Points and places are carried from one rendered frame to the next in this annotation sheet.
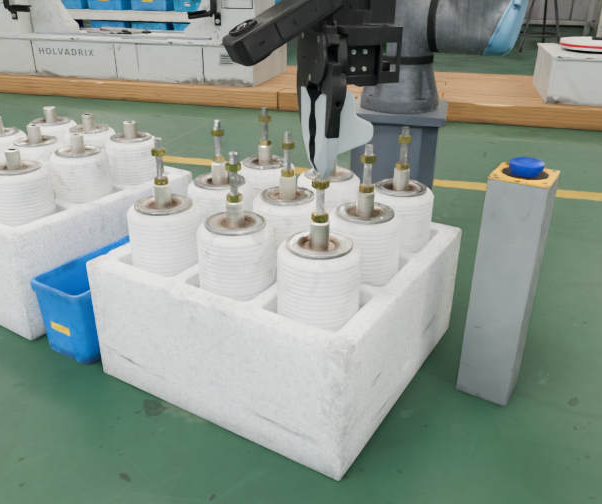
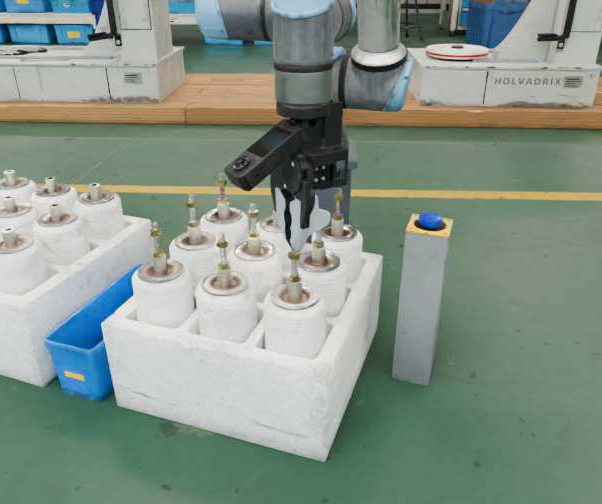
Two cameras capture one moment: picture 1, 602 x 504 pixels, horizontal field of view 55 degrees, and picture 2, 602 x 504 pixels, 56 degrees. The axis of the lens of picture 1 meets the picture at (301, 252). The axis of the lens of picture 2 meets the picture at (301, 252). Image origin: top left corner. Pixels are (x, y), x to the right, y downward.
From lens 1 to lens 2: 0.26 m
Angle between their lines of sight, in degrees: 11
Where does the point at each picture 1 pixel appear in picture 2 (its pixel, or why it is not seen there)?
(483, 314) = (408, 324)
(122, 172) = (93, 229)
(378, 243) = (332, 285)
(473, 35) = (374, 99)
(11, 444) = (64, 478)
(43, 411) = (79, 447)
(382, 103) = not seen: hidden behind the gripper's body
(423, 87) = not seen: hidden behind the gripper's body
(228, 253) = (226, 309)
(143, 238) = (150, 301)
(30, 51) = not seen: outside the picture
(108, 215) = (92, 271)
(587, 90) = (452, 93)
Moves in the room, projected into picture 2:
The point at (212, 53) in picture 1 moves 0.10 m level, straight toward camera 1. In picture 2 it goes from (116, 73) to (118, 77)
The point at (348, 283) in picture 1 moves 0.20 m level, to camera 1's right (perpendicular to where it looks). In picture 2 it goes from (319, 323) to (443, 307)
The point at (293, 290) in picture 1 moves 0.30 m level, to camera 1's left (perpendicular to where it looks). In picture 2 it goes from (281, 333) to (70, 359)
